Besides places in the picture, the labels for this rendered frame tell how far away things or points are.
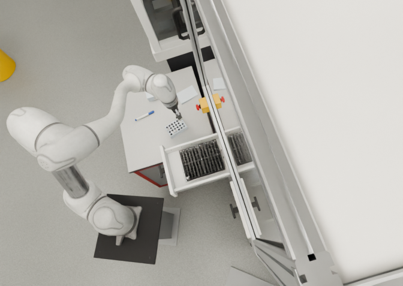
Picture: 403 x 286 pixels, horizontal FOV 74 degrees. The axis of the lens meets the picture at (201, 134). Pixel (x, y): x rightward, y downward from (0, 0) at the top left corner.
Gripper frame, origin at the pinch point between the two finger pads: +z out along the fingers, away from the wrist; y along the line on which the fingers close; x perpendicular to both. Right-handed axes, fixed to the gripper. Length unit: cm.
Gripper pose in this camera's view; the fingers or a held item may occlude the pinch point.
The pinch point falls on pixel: (178, 116)
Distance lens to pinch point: 163.1
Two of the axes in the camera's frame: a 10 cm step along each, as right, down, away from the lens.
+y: 5.3, 7.7, -3.6
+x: 8.4, -5.4, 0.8
